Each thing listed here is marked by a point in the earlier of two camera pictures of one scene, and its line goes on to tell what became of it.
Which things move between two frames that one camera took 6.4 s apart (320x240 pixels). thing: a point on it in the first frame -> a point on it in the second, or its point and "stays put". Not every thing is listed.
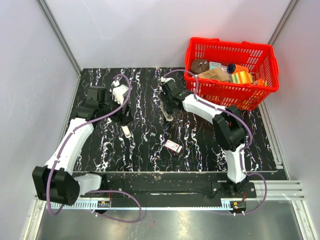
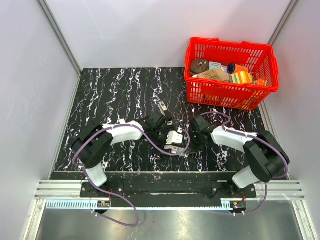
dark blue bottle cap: [231, 68] stays put
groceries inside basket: [216, 73] stays put
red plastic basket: [230, 73] stays put
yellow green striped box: [241, 77] stays put
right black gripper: [166, 107] -> [192, 148]
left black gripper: [125, 119] -> [160, 146]
